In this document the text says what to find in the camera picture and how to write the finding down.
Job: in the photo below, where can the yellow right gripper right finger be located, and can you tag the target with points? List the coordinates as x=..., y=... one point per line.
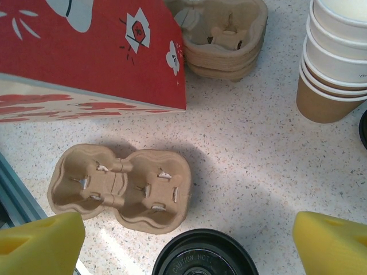
x=335, y=249

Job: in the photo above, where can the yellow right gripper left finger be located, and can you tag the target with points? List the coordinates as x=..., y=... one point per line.
x=37, y=249

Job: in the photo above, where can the brown pulp cup carrier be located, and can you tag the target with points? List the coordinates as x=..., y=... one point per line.
x=114, y=183

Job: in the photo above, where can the black plastic cup lid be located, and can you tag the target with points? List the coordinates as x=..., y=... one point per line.
x=200, y=257

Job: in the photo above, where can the red flower print paper bag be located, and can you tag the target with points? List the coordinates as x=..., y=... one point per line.
x=86, y=57

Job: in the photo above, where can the black cup lid stack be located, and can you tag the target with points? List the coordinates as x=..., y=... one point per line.
x=363, y=129

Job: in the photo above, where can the brown paper cup stack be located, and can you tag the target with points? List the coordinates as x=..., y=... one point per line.
x=329, y=100

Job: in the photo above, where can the brown pulp carrier stack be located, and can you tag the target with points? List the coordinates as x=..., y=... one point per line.
x=223, y=57

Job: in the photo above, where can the aluminium front rail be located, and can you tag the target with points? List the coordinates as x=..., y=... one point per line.
x=20, y=189

